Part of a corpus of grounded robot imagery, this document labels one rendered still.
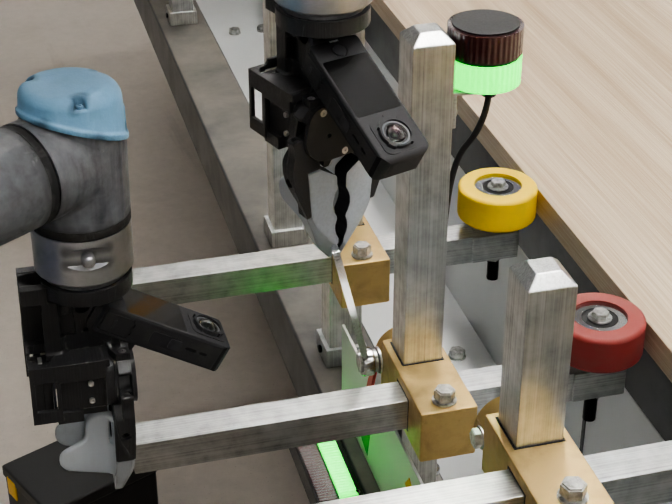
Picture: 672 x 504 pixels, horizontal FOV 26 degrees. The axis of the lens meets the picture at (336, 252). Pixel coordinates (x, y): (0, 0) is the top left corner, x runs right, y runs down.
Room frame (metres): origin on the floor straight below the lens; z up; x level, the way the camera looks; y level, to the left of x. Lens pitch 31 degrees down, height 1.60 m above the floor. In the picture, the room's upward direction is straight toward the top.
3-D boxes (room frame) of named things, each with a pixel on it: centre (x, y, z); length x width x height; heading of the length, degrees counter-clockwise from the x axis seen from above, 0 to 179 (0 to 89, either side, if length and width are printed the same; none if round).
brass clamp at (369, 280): (1.27, -0.01, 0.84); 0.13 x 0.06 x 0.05; 15
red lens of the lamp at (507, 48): (1.07, -0.12, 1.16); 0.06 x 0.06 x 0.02
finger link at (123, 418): (0.93, 0.17, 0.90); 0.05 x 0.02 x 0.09; 15
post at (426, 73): (1.05, -0.07, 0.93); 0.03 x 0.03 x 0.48; 15
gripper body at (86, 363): (0.94, 0.20, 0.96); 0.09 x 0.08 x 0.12; 105
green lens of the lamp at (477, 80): (1.07, -0.12, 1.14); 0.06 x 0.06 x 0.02
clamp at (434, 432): (1.03, -0.08, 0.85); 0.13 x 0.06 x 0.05; 15
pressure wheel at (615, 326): (1.06, -0.23, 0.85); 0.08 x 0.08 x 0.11
